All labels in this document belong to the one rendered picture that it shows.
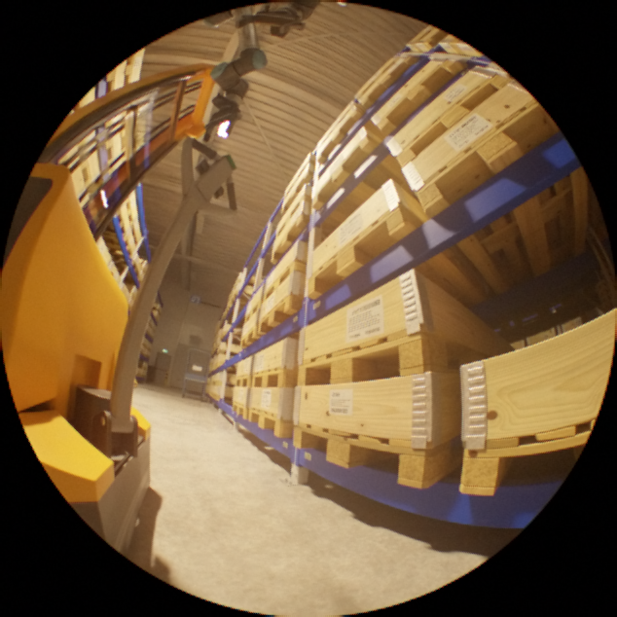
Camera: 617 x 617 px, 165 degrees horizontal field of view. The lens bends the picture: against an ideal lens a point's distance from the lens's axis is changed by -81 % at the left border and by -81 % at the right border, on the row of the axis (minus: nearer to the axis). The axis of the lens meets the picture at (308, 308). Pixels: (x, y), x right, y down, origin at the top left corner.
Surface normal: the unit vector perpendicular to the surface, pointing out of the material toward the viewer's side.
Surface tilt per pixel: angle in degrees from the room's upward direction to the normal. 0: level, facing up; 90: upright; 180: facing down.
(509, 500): 90
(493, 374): 90
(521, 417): 90
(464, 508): 90
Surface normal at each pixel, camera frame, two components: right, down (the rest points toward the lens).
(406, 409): -0.86, -0.26
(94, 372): 0.50, -0.33
